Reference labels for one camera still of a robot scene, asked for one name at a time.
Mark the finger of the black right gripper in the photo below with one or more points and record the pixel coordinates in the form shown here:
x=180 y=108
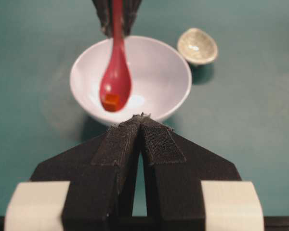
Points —
x=103 y=10
x=129 y=14

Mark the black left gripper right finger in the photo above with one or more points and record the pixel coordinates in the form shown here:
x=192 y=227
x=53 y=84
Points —
x=173 y=170

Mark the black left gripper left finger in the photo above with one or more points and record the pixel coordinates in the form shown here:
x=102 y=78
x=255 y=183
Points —
x=102 y=177

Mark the red plastic soup spoon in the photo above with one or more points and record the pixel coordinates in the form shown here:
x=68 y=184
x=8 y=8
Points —
x=117 y=77

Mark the small red block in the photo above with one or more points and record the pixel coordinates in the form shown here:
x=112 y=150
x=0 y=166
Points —
x=111 y=102

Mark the speckled ceramic spoon rest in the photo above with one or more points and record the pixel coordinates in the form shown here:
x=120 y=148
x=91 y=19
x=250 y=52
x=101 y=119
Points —
x=197 y=47

